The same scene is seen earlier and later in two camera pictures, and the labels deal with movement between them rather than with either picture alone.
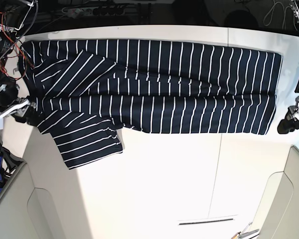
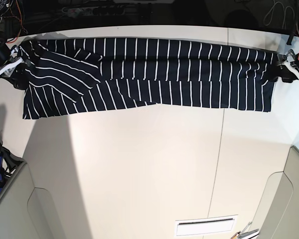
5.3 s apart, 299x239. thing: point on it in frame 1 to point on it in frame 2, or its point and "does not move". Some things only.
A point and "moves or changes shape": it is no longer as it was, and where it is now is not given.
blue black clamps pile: [3, 164] does not move
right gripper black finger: [289, 124] to [282, 71]
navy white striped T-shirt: [87, 92] moves or changes shape
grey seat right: [283, 211] does not move
